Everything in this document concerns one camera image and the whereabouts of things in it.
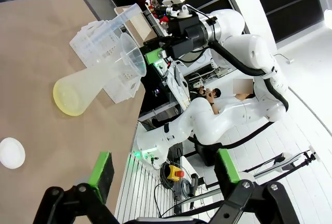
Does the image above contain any white perforated plastic basket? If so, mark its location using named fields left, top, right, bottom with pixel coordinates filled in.
left=69, top=19, right=143, bottom=105

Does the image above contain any yellow emergency stop box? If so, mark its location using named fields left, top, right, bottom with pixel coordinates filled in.
left=167, top=164, right=185, bottom=182

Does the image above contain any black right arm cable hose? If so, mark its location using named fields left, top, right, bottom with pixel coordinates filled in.
left=189, top=39, right=289, bottom=152

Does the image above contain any white round flask lid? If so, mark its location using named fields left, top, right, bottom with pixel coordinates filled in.
left=0, top=137, right=26, bottom=169

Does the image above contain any black camera stand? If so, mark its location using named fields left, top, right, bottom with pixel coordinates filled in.
left=243, top=150, right=319, bottom=180

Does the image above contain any wooden top table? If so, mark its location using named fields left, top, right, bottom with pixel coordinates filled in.
left=114, top=5, right=158, bottom=48

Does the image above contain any seated person with watch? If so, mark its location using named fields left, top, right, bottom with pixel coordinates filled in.
left=191, top=88, right=222, bottom=115

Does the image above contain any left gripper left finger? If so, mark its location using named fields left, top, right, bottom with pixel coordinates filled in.
left=32, top=151, right=116, bottom=224

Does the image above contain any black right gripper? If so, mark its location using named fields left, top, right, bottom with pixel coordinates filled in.
left=142, top=15, right=208, bottom=64

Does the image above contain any clear plastic funnel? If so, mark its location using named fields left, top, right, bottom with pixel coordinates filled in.
left=119, top=32, right=147, bottom=78

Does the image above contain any clear plastic measuring beaker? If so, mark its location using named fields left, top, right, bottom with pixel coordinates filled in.
left=88, top=3, right=142, bottom=63

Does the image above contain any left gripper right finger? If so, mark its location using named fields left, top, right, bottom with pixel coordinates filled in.
left=207, top=148, right=301, bottom=224

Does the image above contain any translucent plastic conical flask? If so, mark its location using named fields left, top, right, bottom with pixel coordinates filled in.
left=52, top=62, right=124, bottom=117

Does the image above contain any black handheld controller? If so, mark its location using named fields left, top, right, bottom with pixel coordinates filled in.
left=190, top=173, right=200, bottom=198

